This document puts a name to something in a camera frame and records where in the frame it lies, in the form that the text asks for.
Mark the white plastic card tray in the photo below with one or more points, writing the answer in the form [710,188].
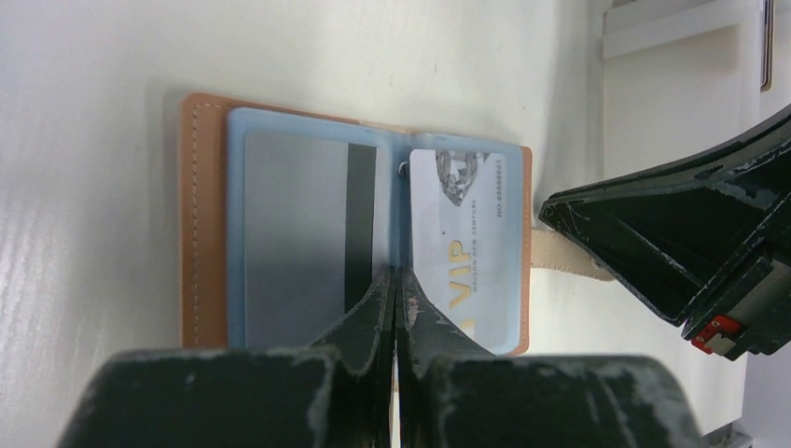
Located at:
[694,81]

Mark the tan leather card holder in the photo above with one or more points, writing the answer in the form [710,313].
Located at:
[212,132]

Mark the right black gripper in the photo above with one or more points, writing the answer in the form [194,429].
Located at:
[704,240]

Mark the silver VIP credit card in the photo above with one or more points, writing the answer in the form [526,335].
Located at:
[459,227]

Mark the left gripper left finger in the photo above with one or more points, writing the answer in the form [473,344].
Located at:
[334,392]

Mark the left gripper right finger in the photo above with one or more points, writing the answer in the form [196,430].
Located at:
[455,393]

